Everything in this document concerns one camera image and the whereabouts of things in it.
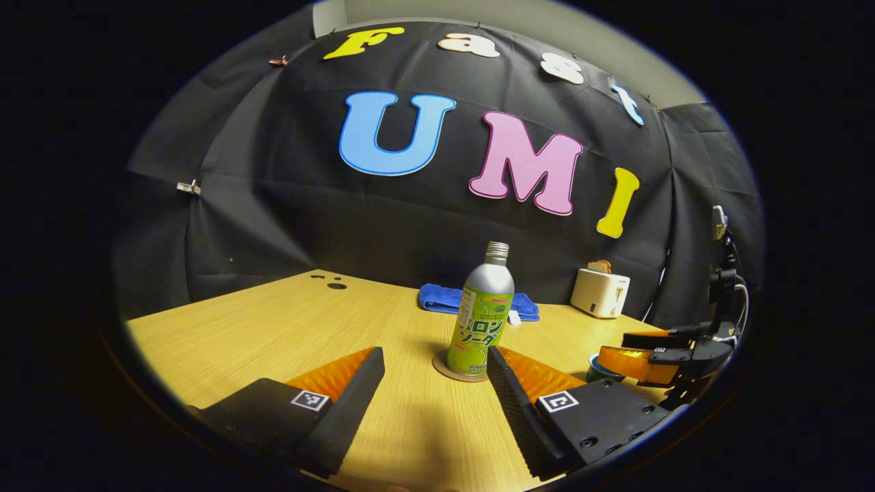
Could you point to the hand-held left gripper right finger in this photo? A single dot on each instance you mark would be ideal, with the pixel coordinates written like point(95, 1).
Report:
point(513, 410)

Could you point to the round brown coaster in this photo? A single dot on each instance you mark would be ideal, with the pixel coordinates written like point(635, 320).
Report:
point(441, 367)

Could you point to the bread slice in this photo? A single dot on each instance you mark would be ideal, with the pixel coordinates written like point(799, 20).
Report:
point(600, 266)

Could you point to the white backdrop clip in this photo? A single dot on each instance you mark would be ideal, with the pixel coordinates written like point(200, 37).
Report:
point(189, 188)

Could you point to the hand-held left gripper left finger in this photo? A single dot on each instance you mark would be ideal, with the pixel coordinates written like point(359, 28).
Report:
point(348, 417)

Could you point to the teal teacup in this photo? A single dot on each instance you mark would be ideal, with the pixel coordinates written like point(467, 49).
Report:
point(601, 372)

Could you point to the copper backdrop clip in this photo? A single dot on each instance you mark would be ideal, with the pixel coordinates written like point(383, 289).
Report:
point(278, 61)

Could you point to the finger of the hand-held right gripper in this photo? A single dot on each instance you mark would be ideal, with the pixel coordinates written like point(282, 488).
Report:
point(639, 363)
point(660, 338)

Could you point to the white toaster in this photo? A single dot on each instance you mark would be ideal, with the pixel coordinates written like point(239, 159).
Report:
point(598, 294)

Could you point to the silver green water bottle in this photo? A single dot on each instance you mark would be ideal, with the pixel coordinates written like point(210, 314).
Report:
point(482, 301)

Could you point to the blue folded towel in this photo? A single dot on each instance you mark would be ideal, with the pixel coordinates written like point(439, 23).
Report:
point(437, 299)

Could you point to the black backdrop cloth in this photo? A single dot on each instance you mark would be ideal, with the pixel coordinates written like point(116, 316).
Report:
point(273, 205)

